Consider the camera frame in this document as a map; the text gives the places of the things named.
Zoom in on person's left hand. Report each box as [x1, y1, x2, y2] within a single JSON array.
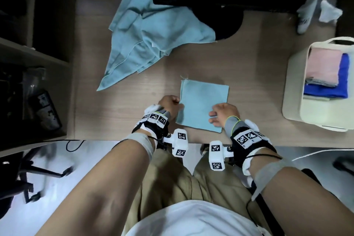
[[158, 95, 185, 122]]

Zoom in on person's right hand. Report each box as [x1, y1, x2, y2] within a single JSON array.
[[208, 103, 241, 129]]

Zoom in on light blue cloth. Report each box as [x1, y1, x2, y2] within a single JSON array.
[[96, 0, 216, 92], [176, 79, 230, 133]]

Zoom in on person's left forearm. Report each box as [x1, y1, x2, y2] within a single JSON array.
[[35, 133, 156, 236]]

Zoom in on person's right forearm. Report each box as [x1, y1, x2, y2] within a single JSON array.
[[248, 158, 354, 236]]

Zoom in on crumpled light blue cloth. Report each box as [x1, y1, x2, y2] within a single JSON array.
[[96, 0, 216, 92]]

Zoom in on khaki trousers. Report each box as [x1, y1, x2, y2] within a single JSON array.
[[122, 145, 274, 236]]

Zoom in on white shirt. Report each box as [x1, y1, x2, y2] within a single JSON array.
[[122, 200, 273, 236]]

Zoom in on cream plastic basket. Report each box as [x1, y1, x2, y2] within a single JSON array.
[[282, 36, 354, 132]]

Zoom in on folded pink cloth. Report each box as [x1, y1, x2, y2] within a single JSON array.
[[305, 47, 343, 88]]

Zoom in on black device in plastic bag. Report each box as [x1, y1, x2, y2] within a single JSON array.
[[27, 89, 63, 132]]

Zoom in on black chair wheel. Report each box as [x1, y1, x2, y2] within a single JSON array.
[[333, 157, 354, 176]]

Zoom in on white spray bottle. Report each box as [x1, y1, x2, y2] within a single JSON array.
[[296, 0, 319, 34]]

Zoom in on dark shelf unit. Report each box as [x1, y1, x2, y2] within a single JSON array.
[[0, 0, 77, 157]]

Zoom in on crumpled white tissue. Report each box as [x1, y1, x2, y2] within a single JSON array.
[[319, 0, 343, 23]]

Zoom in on black office chair base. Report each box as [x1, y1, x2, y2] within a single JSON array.
[[0, 145, 74, 211]]

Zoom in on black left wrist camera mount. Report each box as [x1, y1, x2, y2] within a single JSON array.
[[132, 104, 189, 158]]

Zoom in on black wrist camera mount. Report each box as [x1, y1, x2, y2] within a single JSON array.
[[132, 104, 189, 158], [209, 119, 277, 176]]

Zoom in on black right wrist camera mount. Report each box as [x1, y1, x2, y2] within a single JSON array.
[[209, 119, 277, 176]]

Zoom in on grey left forearm strap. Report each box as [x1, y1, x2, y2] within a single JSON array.
[[125, 133, 156, 162]]

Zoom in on grey forearm strap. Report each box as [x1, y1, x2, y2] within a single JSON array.
[[125, 133, 156, 162], [250, 158, 294, 202]]

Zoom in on grey right forearm strap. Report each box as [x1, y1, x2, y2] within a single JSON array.
[[250, 158, 294, 202]]

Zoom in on white cable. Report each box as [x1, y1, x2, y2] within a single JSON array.
[[291, 148, 354, 162]]

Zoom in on black cable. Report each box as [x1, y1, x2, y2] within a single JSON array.
[[65, 139, 85, 153]]

